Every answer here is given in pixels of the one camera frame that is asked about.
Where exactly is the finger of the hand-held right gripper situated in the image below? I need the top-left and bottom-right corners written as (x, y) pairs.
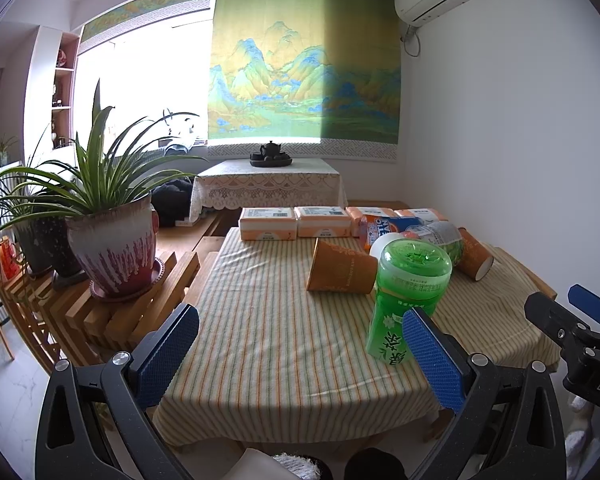
top-left (524, 291), bottom-right (590, 350)
top-left (568, 284), bottom-right (600, 335)

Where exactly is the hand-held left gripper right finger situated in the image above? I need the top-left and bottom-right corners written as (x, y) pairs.
top-left (401, 307), bottom-right (567, 480)

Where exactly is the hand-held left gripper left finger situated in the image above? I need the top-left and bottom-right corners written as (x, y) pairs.
top-left (36, 303), bottom-right (201, 480)

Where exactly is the brown paper cup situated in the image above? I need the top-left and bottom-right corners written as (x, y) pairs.
top-left (306, 238), bottom-right (381, 295)
top-left (452, 227), bottom-right (495, 281)

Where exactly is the green air freshener bottle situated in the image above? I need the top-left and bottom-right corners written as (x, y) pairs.
top-left (366, 238), bottom-right (453, 367)

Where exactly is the wooden plant stand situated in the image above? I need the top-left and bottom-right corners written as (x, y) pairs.
top-left (0, 251), bottom-right (202, 367)

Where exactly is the striped tablecloth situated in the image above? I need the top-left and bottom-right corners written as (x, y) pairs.
top-left (151, 226), bottom-right (563, 448)

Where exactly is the wooden bench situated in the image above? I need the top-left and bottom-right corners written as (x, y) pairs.
top-left (189, 235), bottom-right (226, 308)

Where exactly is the spider plant in pink pot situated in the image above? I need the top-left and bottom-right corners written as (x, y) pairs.
top-left (10, 79), bottom-right (211, 303)

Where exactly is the clear plastic bottle green label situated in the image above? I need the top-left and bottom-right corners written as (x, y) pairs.
top-left (404, 220), bottom-right (467, 267)

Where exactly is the orange soda bottle blue label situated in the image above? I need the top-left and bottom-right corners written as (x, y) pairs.
top-left (358, 215), bottom-right (426, 254)

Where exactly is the orange white tissue pack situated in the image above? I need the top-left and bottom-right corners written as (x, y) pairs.
top-left (396, 207), bottom-right (451, 227)
top-left (238, 207), bottom-right (299, 241)
top-left (294, 205), bottom-right (352, 239)
top-left (345, 206), bottom-right (397, 238)

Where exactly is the black bag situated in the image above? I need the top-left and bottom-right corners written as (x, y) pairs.
top-left (151, 178), bottom-right (197, 228)

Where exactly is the spider plant in dark pot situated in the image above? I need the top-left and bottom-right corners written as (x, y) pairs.
top-left (0, 162), bottom-right (83, 280)

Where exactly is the white fuzzy slipper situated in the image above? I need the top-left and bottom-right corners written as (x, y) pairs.
top-left (271, 452), bottom-right (323, 480)

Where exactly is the lace tablecloth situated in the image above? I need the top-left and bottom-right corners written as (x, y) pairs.
top-left (189, 158), bottom-right (350, 223)

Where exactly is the black tea tray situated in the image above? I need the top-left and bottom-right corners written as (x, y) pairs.
top-left (249, 151), bottom-right (294, 168)

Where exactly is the landscape painting roller blind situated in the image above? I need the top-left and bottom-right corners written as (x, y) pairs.
top-left (206, 0), bottom-right (402, 165)

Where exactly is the rolled landscape roller blind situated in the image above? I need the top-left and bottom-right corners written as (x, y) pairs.
top-left (79, 0), bottom-right (216, 53)

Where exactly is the white pink wall shelf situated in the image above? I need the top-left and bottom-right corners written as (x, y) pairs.
top-left (25, 25), bottom-right (82, 168)

